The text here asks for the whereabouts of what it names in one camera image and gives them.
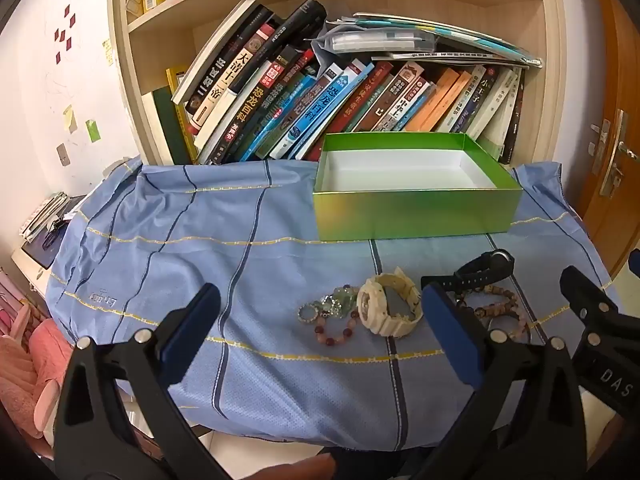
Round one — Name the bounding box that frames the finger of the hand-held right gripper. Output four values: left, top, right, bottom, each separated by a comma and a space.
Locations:
559, 265, 623, 361

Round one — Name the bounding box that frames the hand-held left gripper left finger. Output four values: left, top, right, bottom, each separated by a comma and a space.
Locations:
52, 282, 236, 480

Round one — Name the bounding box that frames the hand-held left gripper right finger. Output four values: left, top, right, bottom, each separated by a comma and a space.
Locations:
415, 281, 584, 480

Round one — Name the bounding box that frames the cream plastic wristwatch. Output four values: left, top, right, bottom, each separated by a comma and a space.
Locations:
356, 266, 425, 339

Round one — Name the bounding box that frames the brown wooden bead bracelet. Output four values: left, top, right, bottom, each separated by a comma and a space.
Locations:
452, 285, 521, 322

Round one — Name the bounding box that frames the black wristwatch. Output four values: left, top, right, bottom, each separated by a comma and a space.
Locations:
421, 249, 516, 293

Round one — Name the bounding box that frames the red bead bracelet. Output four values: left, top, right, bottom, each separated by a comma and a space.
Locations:
314, 310, 362, 348

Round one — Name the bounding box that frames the green cardboard box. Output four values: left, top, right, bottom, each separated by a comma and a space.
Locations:
312, 131, 524, 242

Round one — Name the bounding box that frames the blue striped tablecloth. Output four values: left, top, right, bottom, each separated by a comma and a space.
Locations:
44, 157, 618, 453

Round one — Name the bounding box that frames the pink plush item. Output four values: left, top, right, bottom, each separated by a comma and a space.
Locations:
0, 305, 76, 441

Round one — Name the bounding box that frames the dark notebook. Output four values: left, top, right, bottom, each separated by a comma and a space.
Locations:
22, 230, 71, 271

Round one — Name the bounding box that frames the person's leg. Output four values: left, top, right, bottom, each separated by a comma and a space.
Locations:
250, 452, 341, 480

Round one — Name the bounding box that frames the white side table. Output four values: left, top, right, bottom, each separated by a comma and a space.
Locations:
10, 245, 56, 292

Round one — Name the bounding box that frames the stack of loose papers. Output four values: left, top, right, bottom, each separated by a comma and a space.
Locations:
20, 191, 73, 241

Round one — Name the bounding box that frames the brown wooden door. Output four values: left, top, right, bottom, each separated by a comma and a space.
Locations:
570, 0, 640, 281

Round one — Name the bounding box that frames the row of leaning books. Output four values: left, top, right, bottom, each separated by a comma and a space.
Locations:
152, 0, 526, 166

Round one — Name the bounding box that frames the wooden bookshelf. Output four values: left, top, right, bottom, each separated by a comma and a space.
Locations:
106, 0, 568, 168

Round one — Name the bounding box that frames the stack of flat booklets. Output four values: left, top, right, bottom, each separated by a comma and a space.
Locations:
312, 10, 544, 68

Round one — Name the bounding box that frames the metal door handle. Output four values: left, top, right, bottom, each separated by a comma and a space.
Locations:
589, 109, 640, 198

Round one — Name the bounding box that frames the cluster of red wall stickers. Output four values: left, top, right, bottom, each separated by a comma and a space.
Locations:
52, 5, 78, 63

